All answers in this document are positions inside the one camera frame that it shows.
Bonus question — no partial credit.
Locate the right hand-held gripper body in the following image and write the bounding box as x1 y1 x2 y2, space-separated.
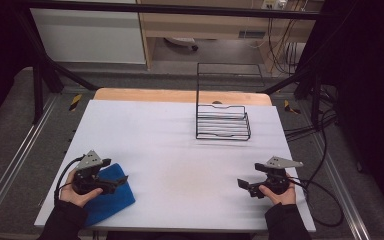
254 155 305 196

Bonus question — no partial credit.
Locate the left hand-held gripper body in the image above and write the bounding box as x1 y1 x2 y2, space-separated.
71 149 113 196

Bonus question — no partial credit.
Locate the blue cloth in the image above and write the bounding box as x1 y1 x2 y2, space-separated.
82 162 137 228

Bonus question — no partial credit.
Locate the person's right hand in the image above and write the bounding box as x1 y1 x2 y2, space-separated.
258 173 297 206

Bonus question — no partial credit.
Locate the person's left hand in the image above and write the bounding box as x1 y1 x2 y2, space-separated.
59 169 105 209

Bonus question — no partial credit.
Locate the yellow black tape marker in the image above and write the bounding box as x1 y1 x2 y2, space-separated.
68 93 83 112
283 99 302 115

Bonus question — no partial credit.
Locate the white table cover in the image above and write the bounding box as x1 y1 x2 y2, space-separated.
33 99 317 233

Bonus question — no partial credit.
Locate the black metal stand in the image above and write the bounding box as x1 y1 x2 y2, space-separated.
13 6 100 125
261 66 324 129

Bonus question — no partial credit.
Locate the wooden table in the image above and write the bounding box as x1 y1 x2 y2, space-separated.
92 87 274 107

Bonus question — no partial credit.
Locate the white cabinet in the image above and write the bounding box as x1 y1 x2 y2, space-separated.
29 0 147 65

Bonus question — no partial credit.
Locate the dark curtain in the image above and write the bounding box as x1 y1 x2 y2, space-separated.
299 0 384 228
0 0 36 134

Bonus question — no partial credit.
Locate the white chair base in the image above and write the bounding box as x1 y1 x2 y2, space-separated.
164 36 200 52

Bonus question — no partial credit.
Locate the white power strip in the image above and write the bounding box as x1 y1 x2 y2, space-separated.
261 0 288 11

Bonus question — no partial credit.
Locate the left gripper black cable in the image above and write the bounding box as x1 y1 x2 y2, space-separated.
53 155 85 202

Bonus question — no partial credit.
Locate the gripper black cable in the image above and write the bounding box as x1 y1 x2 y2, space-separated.
53 155 85 202
288 178 345 229

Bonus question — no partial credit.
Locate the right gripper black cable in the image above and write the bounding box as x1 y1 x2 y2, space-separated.
288 178 345 229

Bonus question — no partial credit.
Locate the black wire rack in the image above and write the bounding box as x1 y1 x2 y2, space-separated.
195 62 266 142

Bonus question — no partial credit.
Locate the aluminium rail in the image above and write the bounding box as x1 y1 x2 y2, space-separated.
0 94 61 228
308 128 373 240

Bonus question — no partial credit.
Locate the bundle of black cables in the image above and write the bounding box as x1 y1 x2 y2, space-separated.
266 16 309 76

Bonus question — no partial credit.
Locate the black metal frame bar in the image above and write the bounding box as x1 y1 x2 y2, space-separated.
12 0 334 21

